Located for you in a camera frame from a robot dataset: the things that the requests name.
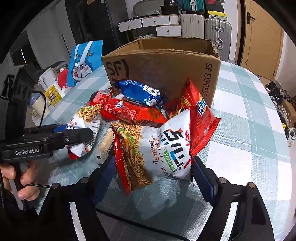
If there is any clear sandwich cake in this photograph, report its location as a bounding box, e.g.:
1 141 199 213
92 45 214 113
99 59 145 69
95 128 113 165

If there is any red white snack pack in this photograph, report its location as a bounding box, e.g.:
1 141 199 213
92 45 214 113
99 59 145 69
88 88 113 105

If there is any red Oreo pack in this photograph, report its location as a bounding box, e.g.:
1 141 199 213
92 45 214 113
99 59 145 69
101 98 168 128

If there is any white noodle snack bag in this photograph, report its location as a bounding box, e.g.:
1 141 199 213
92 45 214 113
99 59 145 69
112 109 192 194

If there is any blue Oreo pack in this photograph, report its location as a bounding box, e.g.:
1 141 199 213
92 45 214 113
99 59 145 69
113 80 164 108

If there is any red snack bag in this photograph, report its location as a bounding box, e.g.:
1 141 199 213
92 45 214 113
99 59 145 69
164 78 220 156

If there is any person's left hand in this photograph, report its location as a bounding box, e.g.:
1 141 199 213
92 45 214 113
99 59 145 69
1 161 40 201

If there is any yellow small box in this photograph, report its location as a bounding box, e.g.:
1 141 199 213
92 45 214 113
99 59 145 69
45 84 62 106

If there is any blue Doraemon gift bag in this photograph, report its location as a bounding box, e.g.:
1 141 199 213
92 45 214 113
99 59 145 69
66 40 103 87

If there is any black refrigerator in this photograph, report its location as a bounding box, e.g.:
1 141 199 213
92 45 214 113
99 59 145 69
65 0 128 56

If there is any SF Express cardboard box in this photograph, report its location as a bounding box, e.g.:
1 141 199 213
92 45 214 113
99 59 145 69
102 37 221 105

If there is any white drawer desk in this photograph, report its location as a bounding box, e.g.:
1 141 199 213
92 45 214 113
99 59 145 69
118 15 182 37

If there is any beige suitcase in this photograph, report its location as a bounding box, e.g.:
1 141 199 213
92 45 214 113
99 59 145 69
180 14 205 39

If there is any teal suitcase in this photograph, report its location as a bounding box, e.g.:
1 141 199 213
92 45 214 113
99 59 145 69
176 0 205 12

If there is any wooden door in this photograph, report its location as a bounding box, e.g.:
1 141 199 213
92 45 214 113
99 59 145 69
241 1 283 80

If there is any silver aluminium suitcase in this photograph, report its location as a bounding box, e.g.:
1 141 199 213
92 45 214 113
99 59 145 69
205 18 232 62

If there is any yellow black shoebox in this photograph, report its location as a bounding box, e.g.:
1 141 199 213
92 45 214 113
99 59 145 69
208 11 227 21

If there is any black cable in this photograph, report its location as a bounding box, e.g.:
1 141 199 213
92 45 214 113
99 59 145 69
30 90 48 127

